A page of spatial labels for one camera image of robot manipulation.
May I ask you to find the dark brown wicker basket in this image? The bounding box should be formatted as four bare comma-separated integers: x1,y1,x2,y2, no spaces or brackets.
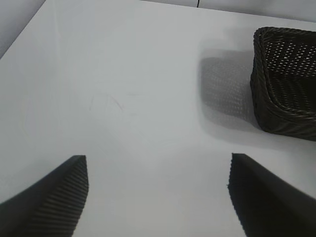
249,26,316,142

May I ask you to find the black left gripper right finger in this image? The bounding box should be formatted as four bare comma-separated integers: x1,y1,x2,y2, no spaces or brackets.
226,152,316,237

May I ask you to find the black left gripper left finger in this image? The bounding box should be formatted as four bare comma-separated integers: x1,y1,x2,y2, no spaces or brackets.
0,155,89,237

